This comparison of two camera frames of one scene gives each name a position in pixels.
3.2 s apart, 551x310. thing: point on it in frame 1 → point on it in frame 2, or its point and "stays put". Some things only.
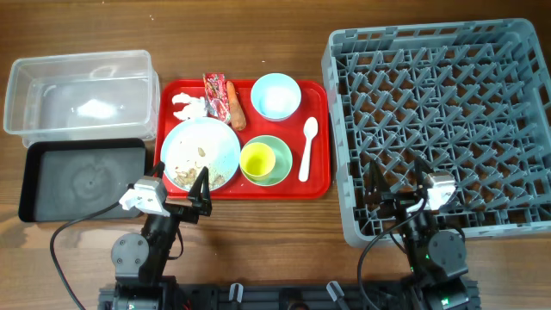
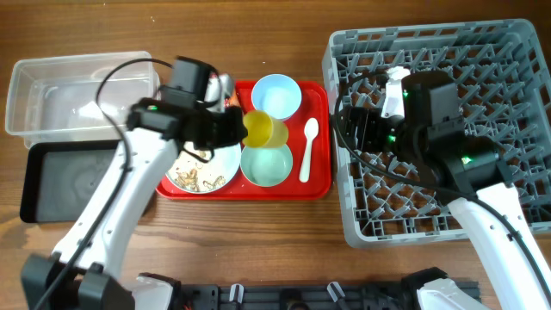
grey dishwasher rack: [472, 99] stays put
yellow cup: [256, 161] → [264, 131]
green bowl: [283, 160] stays put
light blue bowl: [275, 96] stays put
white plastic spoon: [310, 130] stays put
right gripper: [401, 201] → [370, 119]
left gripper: [202, 205] → [239, 131]
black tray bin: [68, 179] stays put
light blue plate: [195, 143] stays put
